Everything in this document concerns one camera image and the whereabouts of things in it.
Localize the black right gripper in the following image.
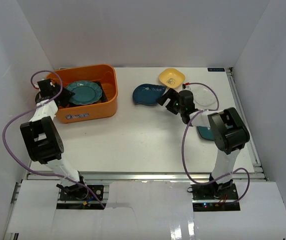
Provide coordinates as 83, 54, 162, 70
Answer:
156, 88, 184, 116

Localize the black floral square plate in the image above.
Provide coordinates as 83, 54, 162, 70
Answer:
57, 80, 109, 109

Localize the teal scalloped round plate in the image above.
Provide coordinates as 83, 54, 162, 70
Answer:
66, 80, 103, 105

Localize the dark blue leaf plate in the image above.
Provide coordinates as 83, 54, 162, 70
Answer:
132, 83, 167, 107

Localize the teal square plate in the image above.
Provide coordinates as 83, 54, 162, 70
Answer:
196, 126, 214, 141

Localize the yellow brown square plate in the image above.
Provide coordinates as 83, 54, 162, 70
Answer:
94, 81, 108, 104

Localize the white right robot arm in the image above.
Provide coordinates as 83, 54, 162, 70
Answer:
157, 88, 250, 199

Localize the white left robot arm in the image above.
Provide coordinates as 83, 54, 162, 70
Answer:
20, 78, 88, 200

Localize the orange plastic bin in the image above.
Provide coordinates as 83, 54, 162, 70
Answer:
54, 64, 118, 124

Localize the yellow square bowl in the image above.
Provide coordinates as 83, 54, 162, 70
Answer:
158, 68, 185, 89

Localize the clear glass plate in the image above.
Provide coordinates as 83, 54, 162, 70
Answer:
188, 84, 217, 108

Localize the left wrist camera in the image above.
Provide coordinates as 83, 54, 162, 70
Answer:
37, 78, 55, 95

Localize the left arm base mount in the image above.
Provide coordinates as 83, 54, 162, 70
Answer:
56, 184, 104, 201

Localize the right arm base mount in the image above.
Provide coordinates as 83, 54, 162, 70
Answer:
187, 183, 240, 212

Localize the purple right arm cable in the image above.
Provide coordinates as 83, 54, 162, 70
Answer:
182, 81, 250, 206

